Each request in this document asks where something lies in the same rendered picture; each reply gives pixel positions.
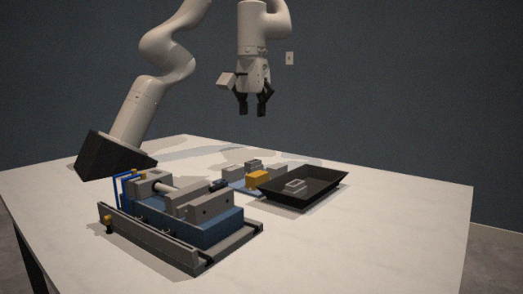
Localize orange rectangular block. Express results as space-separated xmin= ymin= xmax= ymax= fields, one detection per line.
xmin=245 ymin=170 xmax=269 ymax=190

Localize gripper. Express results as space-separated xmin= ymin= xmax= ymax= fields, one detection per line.
xmin=232 ymin=57 xmax=275 ymax=117

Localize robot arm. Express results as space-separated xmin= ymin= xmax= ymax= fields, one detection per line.
xmin=98 ymin=0 xmax=292 ymax=156

